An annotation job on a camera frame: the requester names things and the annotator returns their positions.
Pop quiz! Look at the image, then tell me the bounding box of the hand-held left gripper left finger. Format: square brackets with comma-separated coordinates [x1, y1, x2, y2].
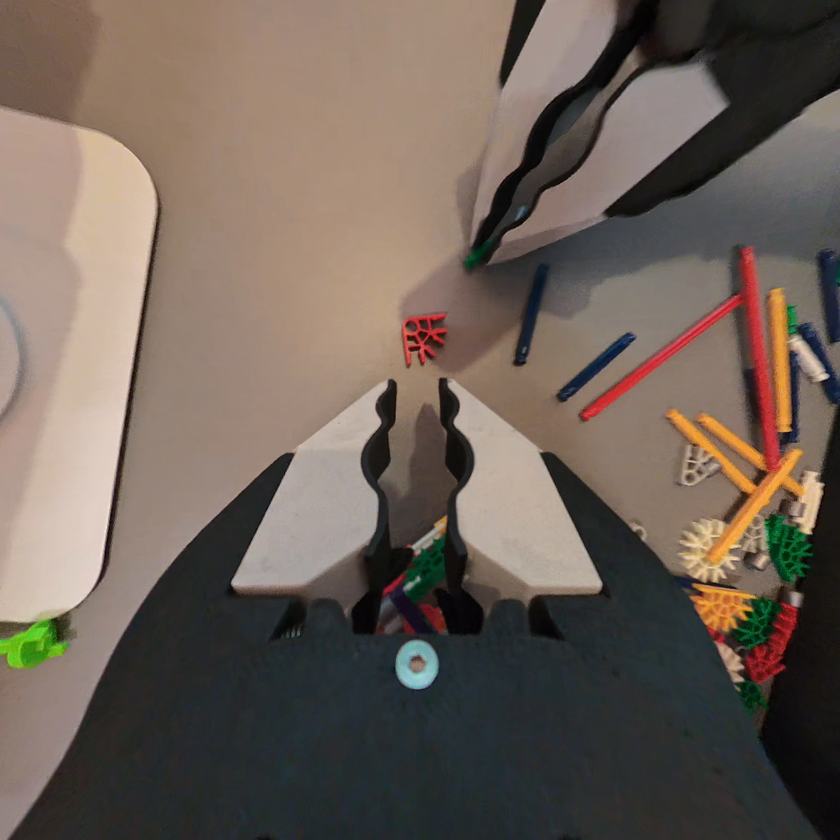
[231, 379, 399, 598]

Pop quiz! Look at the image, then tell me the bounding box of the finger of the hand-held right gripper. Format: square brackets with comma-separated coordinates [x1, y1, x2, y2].
[484, 54, 732, 266]
[468, 0, 622, 261]

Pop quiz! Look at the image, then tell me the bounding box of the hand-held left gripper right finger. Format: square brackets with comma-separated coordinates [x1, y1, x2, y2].
[440, 378, 605, 598]

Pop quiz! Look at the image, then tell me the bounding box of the colourful toy construction model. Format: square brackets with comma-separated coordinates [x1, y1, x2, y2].
[374, 515, 454, 634]

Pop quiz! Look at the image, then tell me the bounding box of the red toy connector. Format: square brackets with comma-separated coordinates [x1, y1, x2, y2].
[402, 314, 448, 367]

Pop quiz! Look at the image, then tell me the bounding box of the light grey toy connector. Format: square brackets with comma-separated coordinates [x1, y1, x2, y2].
[679, 446, 721, 487]

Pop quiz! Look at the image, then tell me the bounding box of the red toy rod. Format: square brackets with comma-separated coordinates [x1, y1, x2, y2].
[579, 295, 742, 421]

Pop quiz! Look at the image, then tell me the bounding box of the pile of colourful toy rods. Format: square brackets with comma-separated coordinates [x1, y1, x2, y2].
[666, 246, 840, 565]

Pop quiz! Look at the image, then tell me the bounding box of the pile of colourful toy connectors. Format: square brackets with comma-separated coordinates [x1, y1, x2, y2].
[676, 515, 815, 713]

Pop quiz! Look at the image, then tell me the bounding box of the lime green toy piece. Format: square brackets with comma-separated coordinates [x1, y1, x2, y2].
[0, 619, 70, 669]

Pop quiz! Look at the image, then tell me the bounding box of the silver monitor stand base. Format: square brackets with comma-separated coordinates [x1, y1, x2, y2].
[0, 108, 160, 621]

